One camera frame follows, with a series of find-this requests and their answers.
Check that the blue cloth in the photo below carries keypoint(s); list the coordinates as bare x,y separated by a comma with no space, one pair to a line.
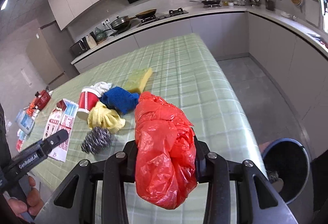
120,99

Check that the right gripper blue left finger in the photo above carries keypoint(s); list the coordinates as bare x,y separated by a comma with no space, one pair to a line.
129,164

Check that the white crumpled tissue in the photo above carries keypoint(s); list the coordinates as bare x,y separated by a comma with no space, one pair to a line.
102,87

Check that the yellow cloth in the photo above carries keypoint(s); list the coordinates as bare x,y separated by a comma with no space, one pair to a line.
101,116

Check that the red plastic bag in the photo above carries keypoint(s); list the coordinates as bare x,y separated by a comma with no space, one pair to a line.
165,164

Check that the black gas stove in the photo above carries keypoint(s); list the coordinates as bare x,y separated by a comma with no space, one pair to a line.
171,13

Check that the white plastic jug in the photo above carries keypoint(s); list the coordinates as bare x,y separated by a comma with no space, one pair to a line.
91,41

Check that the red paper cup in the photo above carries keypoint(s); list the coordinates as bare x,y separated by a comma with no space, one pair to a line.
88,98

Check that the green checkered tablecloth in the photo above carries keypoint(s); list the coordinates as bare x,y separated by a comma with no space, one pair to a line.
186,75

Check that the blue white packet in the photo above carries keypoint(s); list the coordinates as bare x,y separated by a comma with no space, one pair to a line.
25,122

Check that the white cutting board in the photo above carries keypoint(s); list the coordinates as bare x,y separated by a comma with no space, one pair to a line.
312,12

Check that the black microwave oven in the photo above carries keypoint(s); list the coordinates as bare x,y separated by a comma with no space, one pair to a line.
79,47

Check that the black trash bin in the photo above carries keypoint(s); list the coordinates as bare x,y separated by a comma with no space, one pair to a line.
288,160

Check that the black frying pan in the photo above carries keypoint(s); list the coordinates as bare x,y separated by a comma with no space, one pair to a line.
146,14

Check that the steel wool scrubber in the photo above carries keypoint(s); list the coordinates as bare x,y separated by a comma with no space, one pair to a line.
96,140

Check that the yellow green sponge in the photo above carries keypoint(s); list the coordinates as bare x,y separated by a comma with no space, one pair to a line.
137,80

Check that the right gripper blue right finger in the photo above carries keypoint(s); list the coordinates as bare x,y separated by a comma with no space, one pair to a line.
202,172

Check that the red pot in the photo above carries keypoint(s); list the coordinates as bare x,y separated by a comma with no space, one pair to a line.
42,99

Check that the black utensil holder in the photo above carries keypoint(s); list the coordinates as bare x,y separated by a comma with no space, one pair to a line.
270,5

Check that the black wok with lid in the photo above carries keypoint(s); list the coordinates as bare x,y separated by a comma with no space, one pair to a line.
120,22

